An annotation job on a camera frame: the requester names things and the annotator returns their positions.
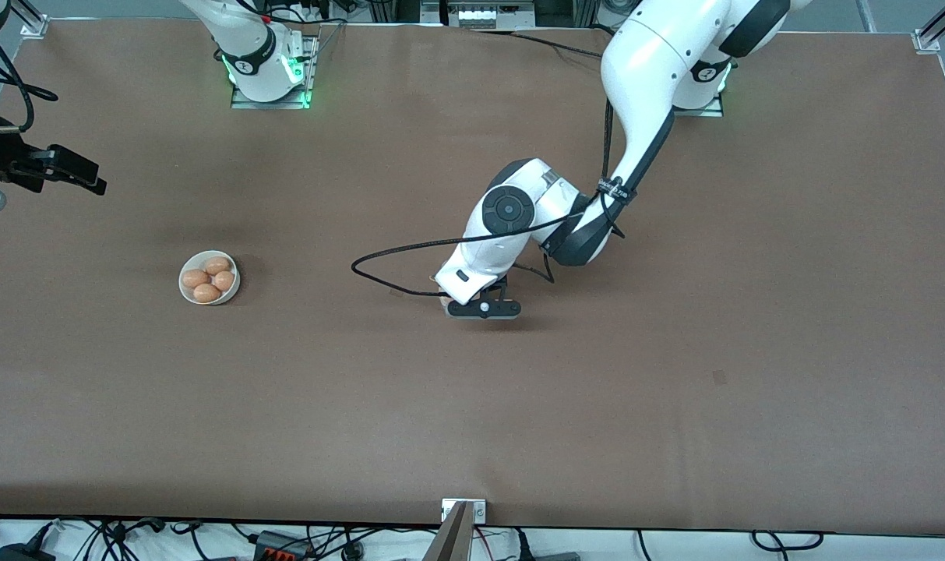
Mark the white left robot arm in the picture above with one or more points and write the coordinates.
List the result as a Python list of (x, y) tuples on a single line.
[(651, 62)]

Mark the brown egg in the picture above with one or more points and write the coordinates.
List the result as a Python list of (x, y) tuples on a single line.
[(206, 293), (195, 278), (223, 280), (217, 265)]

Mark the white ceramic bowl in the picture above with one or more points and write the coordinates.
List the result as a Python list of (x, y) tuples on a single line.
[(235, 292)]

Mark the grey terminal block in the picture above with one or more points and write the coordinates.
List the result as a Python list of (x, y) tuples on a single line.
[(476, 14)]

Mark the black orange power strip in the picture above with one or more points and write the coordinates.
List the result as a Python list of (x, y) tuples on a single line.
[(279, 545)]

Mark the black power adapter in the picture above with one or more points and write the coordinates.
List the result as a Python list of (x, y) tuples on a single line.
[(22, 554)]

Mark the silver camera mount bracket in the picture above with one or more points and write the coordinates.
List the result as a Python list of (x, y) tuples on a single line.
[(480, 510)]

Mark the brown camera mount post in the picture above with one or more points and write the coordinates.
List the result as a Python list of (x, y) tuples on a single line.
[(450, 541)]

